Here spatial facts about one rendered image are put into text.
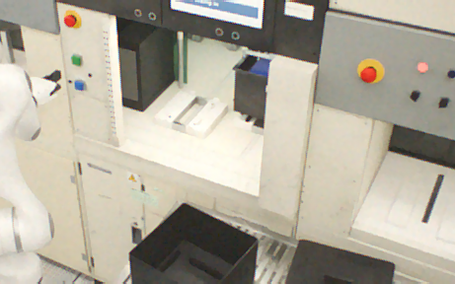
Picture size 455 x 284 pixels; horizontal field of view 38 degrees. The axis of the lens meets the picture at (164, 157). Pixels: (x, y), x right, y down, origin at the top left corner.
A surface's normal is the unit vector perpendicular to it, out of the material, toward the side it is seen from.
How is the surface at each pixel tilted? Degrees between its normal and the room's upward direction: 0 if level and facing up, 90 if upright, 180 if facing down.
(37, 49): 90
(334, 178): 90
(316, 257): 0
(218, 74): 0
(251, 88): 90
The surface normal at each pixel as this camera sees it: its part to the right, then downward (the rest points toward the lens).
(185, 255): -0.03, -0.78
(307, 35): -0.49, 0.55
